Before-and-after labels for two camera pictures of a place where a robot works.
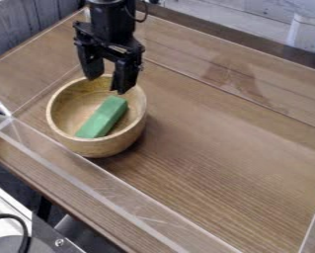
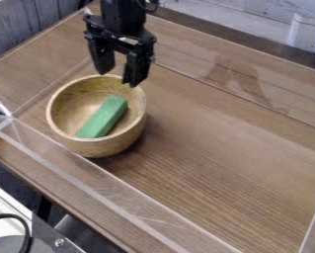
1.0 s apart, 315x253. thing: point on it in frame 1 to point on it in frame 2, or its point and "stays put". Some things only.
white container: (305, 32) stays put
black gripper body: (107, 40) to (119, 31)
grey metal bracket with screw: (65, 238) stays put
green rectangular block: (101, 118) stays put
